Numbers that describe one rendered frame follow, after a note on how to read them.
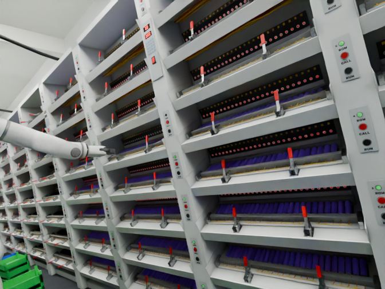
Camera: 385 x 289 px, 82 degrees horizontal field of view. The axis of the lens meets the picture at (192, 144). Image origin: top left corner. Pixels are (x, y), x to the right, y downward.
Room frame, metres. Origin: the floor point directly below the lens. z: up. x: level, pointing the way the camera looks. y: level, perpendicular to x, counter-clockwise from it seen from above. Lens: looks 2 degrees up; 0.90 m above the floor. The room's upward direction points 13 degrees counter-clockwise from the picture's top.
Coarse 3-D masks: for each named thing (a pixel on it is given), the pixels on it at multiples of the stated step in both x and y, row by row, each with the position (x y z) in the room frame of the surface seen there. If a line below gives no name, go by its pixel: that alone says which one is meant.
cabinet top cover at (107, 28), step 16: (112, 0) 1.17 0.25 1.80; (128, 0) 1.16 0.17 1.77; (112, 16) 1.25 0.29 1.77; (128, 16) 1.28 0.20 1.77; (96, 32) 1.36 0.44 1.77; (112, 32) 1.40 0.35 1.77; (96, 48) 1.54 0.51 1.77; (64, 64) 1.66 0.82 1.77; (48, 80) 1.86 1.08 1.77; (64, 80) 1.93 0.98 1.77
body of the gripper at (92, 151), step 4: (88, 148) 1.17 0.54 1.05; (92, 148) 1.18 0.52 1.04; (96, 148) 1.19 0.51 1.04; (100, 148) 1.22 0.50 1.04; (104, 148) 1.24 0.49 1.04; (88, 152) 1.17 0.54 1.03; (92, 152) 1.18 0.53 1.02; (96, 152) 1.19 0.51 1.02; (100, 152) 1.21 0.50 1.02; (104, 152) 1.22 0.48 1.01; (88, 156) 1.22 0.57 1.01; (92, 156) 1.23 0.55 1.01; (96, 156) 1.25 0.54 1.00; (100, 156) 1.25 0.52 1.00
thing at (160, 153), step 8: (152, 136) 1.36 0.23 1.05; (160, 136) 1.33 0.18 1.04; (128, 144) 1.52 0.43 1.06; (152, 152) 1.13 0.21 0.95; (160, 152) 1.10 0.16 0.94; (104, 160) 1.46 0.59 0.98; (128, 160) 1.27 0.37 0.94; (136, 160) 1.23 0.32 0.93; (144, 160) 1.19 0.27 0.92; (152, 160) 1.16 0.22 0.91; (104, 168) 1.45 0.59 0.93; (112, 168) 1.40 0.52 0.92; (120, 168) 1.35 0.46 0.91
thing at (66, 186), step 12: (48, 84) 1.92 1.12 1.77; (48, 96) 1.90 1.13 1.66; (60, 96) 1.98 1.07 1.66; (60, 108) 1.96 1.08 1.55; (60, 120) 1.95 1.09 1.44; (60, 132) 1.93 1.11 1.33; (72, 132) 2.01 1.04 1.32; (60, 168) 1.89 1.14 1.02; (60, 180) 1.89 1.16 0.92; (72, 180) 1.95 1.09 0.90; (84, 204) 2.00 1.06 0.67; (72, 228) 1.89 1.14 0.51; (72, 240) 1.89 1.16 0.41; (84, 276) 1.91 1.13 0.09; (84, 288) 1.89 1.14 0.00
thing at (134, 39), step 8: (136, 32) 1.31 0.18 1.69; (128, 40) 1.13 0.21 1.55; (136, 40) 1.11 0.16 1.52; (120, 48) 1.18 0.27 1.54; (128, 48) 1.16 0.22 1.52; (136, 48) 1.27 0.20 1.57; (144, 48) 1.26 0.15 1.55; (104, 56) 1.53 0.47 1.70; (112, 56) 1.24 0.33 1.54; (120, 56) 1.21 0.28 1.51; (128, 56) 1.40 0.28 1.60; (104, 64) 1.30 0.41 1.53; (112, 64) 1.42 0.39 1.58; (120, 64) 1.40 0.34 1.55; (88, 72) 1.47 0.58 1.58; (96, 72) 1.37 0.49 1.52; (104, 72) 1.53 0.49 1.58; (112, 72) 1.51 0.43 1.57; (88, 80) 1.44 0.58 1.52
